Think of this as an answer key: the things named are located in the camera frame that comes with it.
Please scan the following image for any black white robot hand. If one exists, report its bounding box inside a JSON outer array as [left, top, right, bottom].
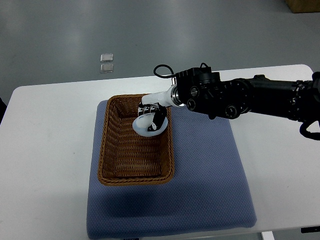
[[137, 88, 174, 131]]

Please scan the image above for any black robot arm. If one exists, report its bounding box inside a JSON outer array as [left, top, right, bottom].
[[174, 63, 320, 141]]

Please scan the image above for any brown wicker basket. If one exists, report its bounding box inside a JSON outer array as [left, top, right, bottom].
[[97, 94, 175, 186]]

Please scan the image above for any upper metal floor plate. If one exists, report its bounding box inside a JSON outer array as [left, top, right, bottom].
[[100, 53, 114, 63]]

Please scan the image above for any blue quilted mat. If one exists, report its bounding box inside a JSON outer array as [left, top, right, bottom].
[[86, 101, 257, 239]]

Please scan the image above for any dark object at left edge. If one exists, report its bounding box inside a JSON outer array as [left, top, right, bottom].
[[0, 98, 7, 123]]

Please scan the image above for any cardboard box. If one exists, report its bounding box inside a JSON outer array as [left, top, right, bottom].
[[285, 0, 320, 14]]

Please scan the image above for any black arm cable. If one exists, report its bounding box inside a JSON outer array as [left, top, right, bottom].
[[153, 64, 177, 79]]

